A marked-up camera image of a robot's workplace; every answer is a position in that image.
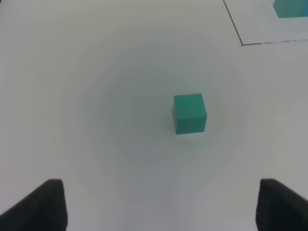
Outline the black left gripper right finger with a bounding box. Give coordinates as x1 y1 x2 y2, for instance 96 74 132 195
256 179 308 231

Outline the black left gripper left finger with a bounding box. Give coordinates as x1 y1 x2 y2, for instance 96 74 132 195
0 179 68 231

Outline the blue template cube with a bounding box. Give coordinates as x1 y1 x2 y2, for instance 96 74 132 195
299 0 308 17

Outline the green template cube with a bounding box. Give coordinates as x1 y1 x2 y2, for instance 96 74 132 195
273 0 305 18

